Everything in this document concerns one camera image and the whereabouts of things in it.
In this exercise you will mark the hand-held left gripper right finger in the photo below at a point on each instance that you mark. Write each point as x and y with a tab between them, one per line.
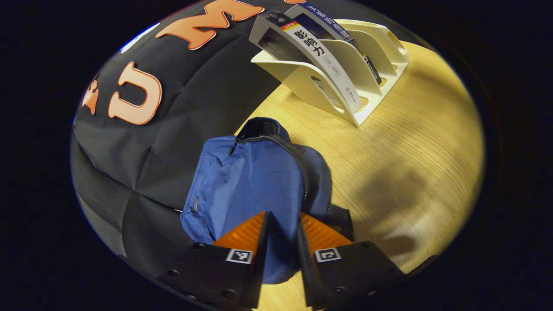
304	268

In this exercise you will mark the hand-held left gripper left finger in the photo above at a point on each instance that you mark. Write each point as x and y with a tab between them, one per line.
259	268

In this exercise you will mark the blue schoolbag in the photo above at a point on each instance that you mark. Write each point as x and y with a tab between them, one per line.
255	185

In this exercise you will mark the white portrait cover book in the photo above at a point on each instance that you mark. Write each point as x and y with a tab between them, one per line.
328	65

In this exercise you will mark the white bookshelf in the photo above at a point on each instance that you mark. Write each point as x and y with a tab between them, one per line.
371	47

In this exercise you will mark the blue book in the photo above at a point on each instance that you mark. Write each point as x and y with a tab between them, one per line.
324	23

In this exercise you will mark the black backdrop cloth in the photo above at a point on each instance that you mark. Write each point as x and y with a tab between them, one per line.
181	108

